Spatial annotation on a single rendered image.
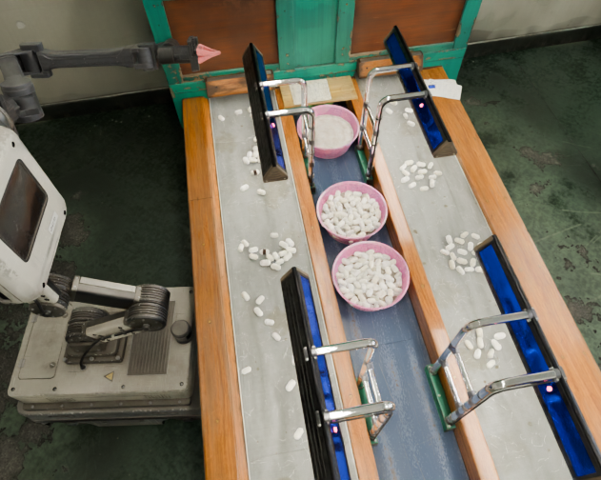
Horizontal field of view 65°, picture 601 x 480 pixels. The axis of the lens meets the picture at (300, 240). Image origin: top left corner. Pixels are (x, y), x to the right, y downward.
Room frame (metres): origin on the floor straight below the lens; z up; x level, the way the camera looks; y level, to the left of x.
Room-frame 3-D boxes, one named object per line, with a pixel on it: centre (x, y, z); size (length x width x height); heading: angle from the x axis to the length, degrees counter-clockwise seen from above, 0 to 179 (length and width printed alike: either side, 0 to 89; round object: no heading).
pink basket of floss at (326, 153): (1.47, -0.13, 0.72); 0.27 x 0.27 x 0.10
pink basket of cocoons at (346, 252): (0.75, -0.24, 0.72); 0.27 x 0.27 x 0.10
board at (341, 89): (1.68, -0.10, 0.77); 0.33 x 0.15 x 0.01; 99
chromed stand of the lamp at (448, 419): (0.36, -0.50, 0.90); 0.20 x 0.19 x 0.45; 9
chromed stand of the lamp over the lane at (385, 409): (0.30, -0.11, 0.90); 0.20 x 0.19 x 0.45; 9
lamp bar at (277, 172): (1.25, 0.12, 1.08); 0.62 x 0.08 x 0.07; 9
